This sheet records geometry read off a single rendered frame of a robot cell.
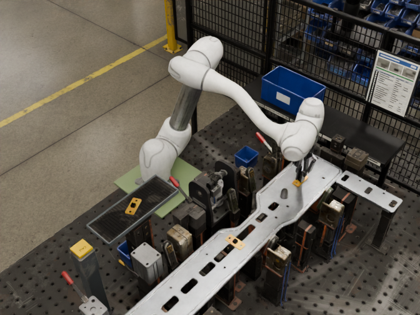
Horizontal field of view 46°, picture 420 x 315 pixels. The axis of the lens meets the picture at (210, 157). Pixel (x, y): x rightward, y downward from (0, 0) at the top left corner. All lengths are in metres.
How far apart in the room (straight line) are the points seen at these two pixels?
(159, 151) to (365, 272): 1.14
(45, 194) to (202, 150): 1.40
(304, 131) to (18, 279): 1.45
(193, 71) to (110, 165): 1.91
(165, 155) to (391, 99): 1.14
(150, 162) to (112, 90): 2.24
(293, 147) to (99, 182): 2.17
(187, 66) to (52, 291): 1.17
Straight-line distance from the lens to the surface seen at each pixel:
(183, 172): 2.73
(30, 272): 2.48
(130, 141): 4.06
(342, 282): 2.36
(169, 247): 1.92
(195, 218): 2.03
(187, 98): 2.41
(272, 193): 2.23
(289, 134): 1.89
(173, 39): 5.08
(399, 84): 2.46
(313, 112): 1.98
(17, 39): 5.76
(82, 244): 1.91
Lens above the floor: 2.63
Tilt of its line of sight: 43 degrees down
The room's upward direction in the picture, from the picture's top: 1 degrees counter-clockwise
